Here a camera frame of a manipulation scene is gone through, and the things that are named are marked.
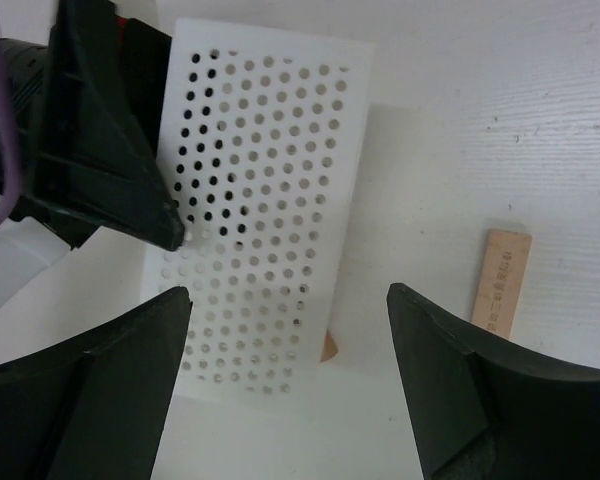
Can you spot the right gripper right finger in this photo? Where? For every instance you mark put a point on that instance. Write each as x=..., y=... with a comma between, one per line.
x=482, y=407

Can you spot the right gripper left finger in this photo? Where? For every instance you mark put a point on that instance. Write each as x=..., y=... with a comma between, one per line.
x=94, y=406

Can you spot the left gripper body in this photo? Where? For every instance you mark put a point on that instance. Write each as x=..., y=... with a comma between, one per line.
x=35, y=125

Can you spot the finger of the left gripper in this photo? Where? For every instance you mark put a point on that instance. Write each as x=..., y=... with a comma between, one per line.
x=95, y=150

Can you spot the light wood block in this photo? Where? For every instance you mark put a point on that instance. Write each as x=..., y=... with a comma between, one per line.
x=500, y=281
x=330, y=349

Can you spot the white perforated box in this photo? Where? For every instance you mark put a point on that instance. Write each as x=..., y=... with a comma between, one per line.
x=260, y=141

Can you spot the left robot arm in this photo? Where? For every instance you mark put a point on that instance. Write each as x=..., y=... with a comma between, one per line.
x=79, y=125

